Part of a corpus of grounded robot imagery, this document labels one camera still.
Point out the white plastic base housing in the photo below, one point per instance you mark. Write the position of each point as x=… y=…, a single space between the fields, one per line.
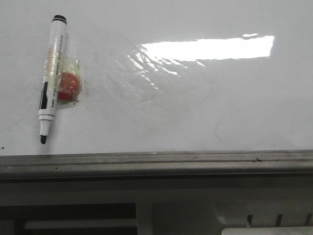
x=161 y=205

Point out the red round magnet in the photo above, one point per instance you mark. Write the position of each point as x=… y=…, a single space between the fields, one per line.
x=68 y=86

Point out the grey aluminium whiteboard frame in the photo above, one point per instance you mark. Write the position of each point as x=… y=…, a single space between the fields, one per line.
x=62 y=166

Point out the white whiteboard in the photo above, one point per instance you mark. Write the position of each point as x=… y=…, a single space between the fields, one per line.
x=162 y=75

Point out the white bar in opening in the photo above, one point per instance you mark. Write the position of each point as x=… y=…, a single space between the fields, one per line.
x=78 y=224

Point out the white black whiteboard marker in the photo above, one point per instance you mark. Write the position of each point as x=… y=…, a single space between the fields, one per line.
x=49 y=93

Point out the white rectangular tray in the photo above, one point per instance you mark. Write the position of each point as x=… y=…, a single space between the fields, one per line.
x=302 y=230

